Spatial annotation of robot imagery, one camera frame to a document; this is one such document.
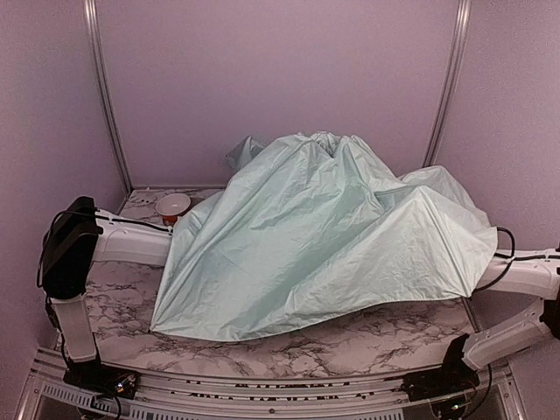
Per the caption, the left aluminium frame post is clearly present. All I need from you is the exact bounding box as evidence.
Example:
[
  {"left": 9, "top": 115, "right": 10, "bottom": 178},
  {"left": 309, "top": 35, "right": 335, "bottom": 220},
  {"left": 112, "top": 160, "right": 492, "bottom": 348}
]
[{"left": 83, "top": 0, "right": 133, "bottom": 195}]

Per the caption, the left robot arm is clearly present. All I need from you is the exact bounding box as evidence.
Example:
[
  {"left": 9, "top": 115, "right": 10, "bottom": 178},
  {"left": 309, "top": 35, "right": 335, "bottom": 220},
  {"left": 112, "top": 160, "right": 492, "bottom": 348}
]
[{"left": 36, "top": 196, "right": 172, "bottom": 399}]

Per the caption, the right aluminium frame post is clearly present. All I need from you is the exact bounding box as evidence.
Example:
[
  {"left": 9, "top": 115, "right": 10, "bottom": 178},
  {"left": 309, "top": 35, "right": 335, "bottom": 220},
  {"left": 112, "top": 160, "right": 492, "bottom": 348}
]
[{"left": 423, "top": 0, "right": 472, "bottom": 167}]

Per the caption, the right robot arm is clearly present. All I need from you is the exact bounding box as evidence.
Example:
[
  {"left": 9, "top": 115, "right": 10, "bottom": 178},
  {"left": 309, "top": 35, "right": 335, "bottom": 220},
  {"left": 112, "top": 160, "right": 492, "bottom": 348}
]
[{"left": 401, "top": 227, "right": 559, "bottom": 402}]

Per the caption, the mint green folding umbrella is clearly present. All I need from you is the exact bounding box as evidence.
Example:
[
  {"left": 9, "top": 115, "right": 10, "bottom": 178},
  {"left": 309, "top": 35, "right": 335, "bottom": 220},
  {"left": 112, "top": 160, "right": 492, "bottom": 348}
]
[{"left": 150, "top": 132, "right": 498, "bottom": 342}]

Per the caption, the aluminium frame post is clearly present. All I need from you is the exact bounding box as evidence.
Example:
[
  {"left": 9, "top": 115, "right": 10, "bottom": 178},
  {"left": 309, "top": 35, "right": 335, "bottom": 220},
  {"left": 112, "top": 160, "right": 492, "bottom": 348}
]
[
  {"left": 83, "top": 0, "right": 133, "bottom": 195},
  {"left": 423, "top": 0, "right": 472, "bottom": 167}
]

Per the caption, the orange white bowl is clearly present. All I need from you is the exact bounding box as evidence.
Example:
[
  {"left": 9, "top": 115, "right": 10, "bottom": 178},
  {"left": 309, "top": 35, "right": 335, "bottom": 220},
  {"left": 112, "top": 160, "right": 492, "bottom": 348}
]
[{"left": 156, "top": 192, "right": 192, "bottom": 226}]

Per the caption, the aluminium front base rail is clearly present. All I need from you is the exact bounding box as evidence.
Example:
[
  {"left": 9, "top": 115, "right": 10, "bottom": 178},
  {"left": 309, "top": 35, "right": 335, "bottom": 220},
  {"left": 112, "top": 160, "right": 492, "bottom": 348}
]
[{"left": 15, "top": 347, "right": 528, "bottom": 419}]

